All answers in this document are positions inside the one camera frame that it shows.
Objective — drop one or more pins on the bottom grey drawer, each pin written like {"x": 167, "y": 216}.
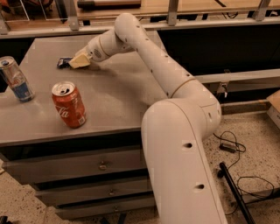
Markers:
{"x": 109, "y": 207}

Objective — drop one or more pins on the metal railing frame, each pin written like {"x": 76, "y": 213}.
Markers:
{"x": 152, "y": 14}

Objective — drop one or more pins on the top grey drawer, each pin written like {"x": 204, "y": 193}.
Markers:
{"x": 75, "y": 165}

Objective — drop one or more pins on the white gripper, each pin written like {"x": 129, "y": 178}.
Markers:
{"x": 94, "y": 52}

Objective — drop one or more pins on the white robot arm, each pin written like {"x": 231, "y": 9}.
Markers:
{"x": 172, "y": 129}

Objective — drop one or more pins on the grey drawer cabinet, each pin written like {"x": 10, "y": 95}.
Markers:
{"x": 78, "y": 142}

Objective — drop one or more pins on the blue rxbar blueberry bar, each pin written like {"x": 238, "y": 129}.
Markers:
{"x": 63, "y": 62}

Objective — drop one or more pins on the middle grey drawer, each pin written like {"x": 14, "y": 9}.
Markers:
{"x": 95, "y": 191}

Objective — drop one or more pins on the silver blue red bull can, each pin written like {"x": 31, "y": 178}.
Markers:
{"x": 15, "y": 79}

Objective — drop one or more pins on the cardboard box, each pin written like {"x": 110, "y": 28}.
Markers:
{"x": 274, "y": 110}

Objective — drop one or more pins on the black stand leg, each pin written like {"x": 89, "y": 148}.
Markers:
{"x": 238, "y": 198}

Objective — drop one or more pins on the grey drawer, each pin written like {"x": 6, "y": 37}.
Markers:
{"x": 75, "y": 165}
{"x": 109, "y": 207}
{"x": 95, "y": 191}

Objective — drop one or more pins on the red coca-cola can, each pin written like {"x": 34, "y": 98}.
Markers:
{"x": 67, "y": 100}

